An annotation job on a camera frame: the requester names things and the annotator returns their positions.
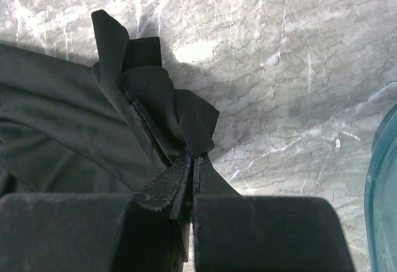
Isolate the teal plastic bin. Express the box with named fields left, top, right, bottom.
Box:
left=364, top=106, right=396, bottom=271

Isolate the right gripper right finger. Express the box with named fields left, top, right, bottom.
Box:
left=193, top=156, right=354, bottom=271

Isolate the black t shirt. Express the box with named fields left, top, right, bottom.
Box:
left=1, top=10, right=219, bottom=194

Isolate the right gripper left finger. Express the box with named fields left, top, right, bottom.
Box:
left=1, top=154, right=192, bottom=271

